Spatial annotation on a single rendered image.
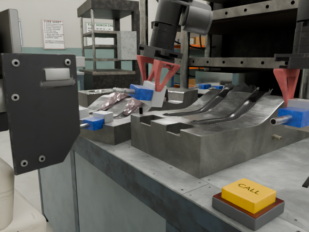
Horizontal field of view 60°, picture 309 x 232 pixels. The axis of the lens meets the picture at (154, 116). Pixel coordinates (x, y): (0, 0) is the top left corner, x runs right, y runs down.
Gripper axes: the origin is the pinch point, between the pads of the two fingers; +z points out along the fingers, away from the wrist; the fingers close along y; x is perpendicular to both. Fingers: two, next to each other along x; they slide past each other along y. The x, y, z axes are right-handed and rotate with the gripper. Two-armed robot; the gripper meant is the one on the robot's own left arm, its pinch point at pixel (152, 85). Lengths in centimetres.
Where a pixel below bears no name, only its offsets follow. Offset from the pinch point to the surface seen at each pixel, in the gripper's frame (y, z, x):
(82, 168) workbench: 35, 41, -2
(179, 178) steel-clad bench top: -18.5, 15.1, 2.3
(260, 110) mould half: -15.4, 0.3, -24.4
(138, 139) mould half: 1.4, 14.8, -0.4
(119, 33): 386, -23, -197
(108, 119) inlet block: 13.5, 13.6, 2.6
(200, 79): 58, 2, -78
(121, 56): 375, 15, -203
